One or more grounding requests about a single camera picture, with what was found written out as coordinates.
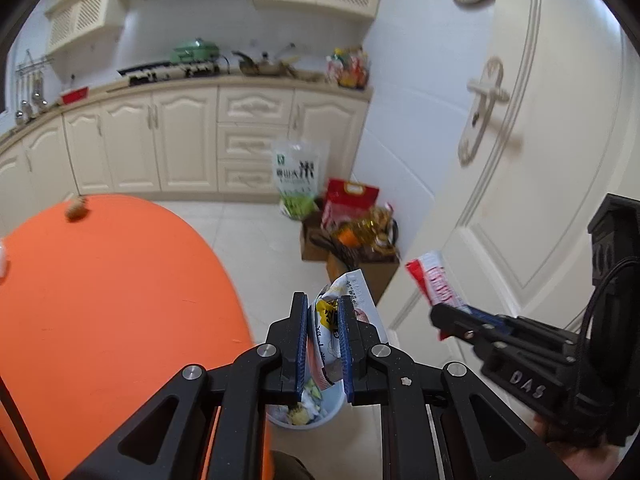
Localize cluster of condiment bottles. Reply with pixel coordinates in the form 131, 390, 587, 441
326, 46, 371, 88

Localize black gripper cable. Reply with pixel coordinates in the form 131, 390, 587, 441
579, 257, 640, 356

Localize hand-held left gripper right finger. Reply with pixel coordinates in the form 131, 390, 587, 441
337, 296, 576, 480

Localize white waste bin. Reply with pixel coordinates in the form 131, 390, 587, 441
266, 380, 347, 429

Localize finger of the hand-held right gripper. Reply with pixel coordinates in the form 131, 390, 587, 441
466, 307, 582, 362
430, 303, 507, 357

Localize red white packet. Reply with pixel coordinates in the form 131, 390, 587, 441
405, 252, 471, 311

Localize black gas stove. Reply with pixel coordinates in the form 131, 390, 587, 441
117, 62, 221, 86

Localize metal wok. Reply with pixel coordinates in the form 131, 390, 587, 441
232, 50, 297, 77

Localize metal door handle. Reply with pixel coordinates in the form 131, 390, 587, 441
459, 58, 511, 166

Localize person's right hand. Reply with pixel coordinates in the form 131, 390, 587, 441
530, 410, 618, 480

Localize brown cardboard box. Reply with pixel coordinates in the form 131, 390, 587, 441
326, 249, 402, 305
300, 211, 332, 262

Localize orange round table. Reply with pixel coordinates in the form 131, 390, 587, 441
0, 194, 276, 480

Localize yellow cooking oil bottle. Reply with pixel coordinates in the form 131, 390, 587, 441
332, 205, 398, 261

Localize green electric pot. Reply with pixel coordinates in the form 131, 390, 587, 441
172, 37, 221, 63

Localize cream door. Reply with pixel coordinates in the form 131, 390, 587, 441
387, 0, 640, 341

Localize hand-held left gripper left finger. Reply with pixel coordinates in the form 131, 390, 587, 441
65, 291, 308, 480

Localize white snack packet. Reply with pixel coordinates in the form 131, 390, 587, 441
307, 269, 383, 391

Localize white green rice bag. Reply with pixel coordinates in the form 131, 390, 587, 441
272, 141, 328, 218

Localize person's leg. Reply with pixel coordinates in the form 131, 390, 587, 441
272, 450, 316, 480

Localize cream base cabinets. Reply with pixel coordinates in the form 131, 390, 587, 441
0, 77, 375, 221

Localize metal utensil rack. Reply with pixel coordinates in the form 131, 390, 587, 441
15, 50, 53, 73

